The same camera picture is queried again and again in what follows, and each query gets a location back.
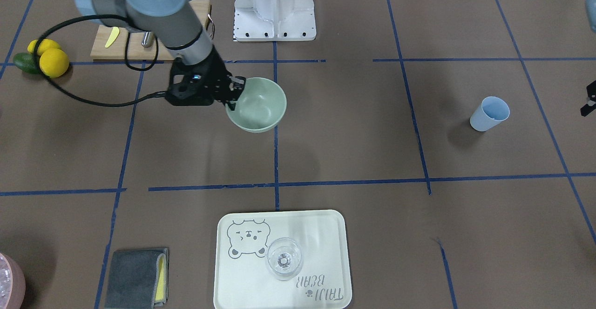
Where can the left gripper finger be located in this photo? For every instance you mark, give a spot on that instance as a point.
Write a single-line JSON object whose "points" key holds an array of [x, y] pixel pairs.
{"points": [[588, 108]]}

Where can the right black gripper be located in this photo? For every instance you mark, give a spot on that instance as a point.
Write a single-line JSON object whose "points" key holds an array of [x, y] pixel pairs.
{"points": [[215, 77]]}

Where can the mint green bowl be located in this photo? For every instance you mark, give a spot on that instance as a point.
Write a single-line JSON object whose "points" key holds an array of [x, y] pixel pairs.
{"points": [[260, 107]]}

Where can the light blue plastic cup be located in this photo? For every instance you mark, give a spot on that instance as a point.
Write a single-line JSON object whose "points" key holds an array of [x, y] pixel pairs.
{"points": [[491, 111]]}

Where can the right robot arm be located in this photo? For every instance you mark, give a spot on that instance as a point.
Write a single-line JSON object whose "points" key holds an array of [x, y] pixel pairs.
{"points": [[173, 22]]}

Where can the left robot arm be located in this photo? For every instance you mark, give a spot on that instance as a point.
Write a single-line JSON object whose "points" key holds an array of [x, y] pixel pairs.
{"points": [[590, 7]]}

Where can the pink bowl with ice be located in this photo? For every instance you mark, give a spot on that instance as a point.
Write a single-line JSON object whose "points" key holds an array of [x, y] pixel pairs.
{"points": [[12, 283]]}

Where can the steel muddler black tip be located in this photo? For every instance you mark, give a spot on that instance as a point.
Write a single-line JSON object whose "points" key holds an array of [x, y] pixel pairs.
{"points": [[148, 39]]}

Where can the wooden cutting board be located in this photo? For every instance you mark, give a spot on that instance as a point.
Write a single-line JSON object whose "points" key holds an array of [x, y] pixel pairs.
{"points": [[136, 52]]}

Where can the yellow plastic knife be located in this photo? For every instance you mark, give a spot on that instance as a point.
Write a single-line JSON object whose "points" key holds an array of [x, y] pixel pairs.
{"points": [[113, 35]]}

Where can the clear wine glass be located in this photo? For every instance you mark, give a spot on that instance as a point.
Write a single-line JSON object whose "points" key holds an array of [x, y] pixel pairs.
{"points": [[284, 258]]}

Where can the yellow lemon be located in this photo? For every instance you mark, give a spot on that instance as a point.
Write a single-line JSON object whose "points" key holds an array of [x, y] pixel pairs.
{"points": [[54, 62], [46, 44]]}

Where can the cream bear tray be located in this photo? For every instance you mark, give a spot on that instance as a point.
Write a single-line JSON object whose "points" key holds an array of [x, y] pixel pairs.
{"points": [[242, 279]]}

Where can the grey folded cloth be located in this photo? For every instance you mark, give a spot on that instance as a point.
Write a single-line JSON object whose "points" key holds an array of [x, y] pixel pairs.
{"points": [[138, 279]]}

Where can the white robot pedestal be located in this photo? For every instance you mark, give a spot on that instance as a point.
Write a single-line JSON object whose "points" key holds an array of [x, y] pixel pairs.
{"points": [[274, 20]]}

